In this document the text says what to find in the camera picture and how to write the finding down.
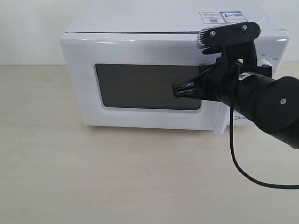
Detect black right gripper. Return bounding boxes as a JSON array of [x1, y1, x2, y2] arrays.
[[172, 42, 272, 104]]

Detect white microwave door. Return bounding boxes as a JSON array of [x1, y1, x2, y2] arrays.
[[61, 33, 229, 134]]

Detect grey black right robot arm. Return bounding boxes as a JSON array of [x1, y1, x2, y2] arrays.
[[172, 42, 299, 149]]

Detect white microwave oven body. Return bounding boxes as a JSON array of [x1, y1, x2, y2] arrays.
[[64, 0, 292, 128]]

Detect white upper power knob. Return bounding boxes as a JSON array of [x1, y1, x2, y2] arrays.
[[257, 58, 272, 68]]

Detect warning label sticker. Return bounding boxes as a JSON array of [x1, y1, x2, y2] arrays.
[[199, 11, 248, 24]]

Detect black camera cable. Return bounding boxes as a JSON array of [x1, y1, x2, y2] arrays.
[[228, 59, 299, 189]]

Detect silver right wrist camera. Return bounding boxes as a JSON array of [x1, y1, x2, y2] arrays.
[[197, 22, 261, 49]]

